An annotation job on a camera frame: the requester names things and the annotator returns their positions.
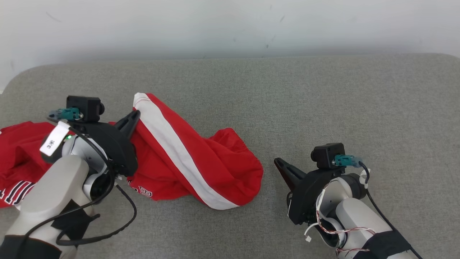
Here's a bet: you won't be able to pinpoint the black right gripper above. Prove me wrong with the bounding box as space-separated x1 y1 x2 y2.
273 157 346 226

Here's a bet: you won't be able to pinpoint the white paper label tag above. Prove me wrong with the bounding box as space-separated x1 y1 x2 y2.
39 121 71 157

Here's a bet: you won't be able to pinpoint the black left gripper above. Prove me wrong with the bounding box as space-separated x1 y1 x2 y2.
73 110 141 177

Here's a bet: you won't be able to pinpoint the red white twisted wires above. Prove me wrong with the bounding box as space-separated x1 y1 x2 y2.
304 180 376 254

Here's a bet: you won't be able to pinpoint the thin black cable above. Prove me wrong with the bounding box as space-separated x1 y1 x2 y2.
358 161 424 259
20 126 138 247

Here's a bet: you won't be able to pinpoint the red jersey with white sleeves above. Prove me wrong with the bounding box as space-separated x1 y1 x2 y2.
0 121 119 209

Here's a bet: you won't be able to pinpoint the grey fabric sofa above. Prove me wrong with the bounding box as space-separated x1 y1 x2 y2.
0 53 460 259

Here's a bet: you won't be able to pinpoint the red shorts with white stripe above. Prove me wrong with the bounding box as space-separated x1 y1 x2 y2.
108 92 264 210

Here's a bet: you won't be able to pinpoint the teal cable connector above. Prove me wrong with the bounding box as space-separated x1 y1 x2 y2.
333 154 364 168
48 108 82 121

